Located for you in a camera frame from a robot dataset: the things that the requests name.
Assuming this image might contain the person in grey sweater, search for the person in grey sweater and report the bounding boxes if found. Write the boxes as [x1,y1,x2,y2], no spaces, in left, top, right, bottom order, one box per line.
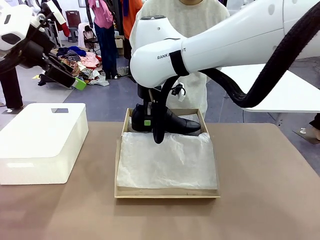
[129,0,231,119]

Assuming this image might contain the grey plastic chair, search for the grey plastic chair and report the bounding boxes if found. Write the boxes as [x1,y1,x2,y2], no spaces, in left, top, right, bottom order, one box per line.
[65,10,81,43]

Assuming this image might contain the red hanging garment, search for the red hanging garment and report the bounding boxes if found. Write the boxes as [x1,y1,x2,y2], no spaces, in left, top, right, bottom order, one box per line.
[59,20,71,38]

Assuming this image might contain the colourful clothes pile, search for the colourful clothes pile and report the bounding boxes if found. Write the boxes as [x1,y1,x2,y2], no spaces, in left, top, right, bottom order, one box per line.
[37,45,111,87]

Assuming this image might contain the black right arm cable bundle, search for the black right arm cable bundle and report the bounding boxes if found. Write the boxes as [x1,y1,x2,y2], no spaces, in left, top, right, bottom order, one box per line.
[151,2,320,145]

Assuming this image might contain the grey floor plate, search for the grey floor plate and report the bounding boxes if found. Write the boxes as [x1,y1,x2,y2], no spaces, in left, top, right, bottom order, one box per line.
[291,126,320,145]

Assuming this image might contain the white plastic storage box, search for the white plastic storage box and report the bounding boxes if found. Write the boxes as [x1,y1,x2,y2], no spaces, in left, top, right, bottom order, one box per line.
[0,102,90,186]

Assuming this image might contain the black stand post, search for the black stand post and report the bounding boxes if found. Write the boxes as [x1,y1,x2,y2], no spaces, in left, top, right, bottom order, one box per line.
[0,65,25,110]

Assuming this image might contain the chair draped with clothes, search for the chair draped with clothes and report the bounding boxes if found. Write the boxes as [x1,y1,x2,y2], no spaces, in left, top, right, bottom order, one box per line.
[78,21,99,52]

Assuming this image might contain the white tissue paper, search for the white tissue paper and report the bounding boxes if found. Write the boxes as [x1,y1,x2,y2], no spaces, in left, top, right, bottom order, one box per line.
[116,113,218,190]

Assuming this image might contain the person in orange shirt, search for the person in orange shirt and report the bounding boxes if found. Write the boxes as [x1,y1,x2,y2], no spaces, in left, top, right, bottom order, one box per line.
[121,0,144,61]

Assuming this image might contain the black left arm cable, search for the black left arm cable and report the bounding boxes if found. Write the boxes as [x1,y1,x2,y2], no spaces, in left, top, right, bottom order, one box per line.
[0,49,31,75]

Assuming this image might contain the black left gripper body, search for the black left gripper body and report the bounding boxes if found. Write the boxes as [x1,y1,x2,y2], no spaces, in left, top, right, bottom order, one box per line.
[40,53,76,89]

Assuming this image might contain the dark blue trousers on mannequin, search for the dark blue trousers on mannequin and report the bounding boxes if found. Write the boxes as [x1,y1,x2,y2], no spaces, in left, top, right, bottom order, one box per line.
[94,23,118,80]

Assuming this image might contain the tan cardboard shoe box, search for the tan cardboard shoe box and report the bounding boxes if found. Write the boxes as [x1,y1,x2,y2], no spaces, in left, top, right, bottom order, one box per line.
[114,107,222,199]

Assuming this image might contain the black leather shoe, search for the black leather shoe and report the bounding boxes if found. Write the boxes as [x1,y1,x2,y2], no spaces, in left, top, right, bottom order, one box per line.
[130,103,202,137]

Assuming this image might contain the white side table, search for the white side table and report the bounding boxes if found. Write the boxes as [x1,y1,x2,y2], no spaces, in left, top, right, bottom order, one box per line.
[219,63,320,114]

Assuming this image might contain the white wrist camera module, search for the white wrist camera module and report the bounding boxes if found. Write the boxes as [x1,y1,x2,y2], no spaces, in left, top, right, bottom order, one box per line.
[171,81,187,103]

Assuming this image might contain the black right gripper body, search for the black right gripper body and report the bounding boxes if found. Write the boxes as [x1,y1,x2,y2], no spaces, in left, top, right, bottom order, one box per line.
[136,83,163,105]

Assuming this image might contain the pink shirt on mannequin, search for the pink shirt on mannequin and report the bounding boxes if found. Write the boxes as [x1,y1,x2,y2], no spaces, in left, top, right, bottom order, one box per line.
[89,0,115,30]

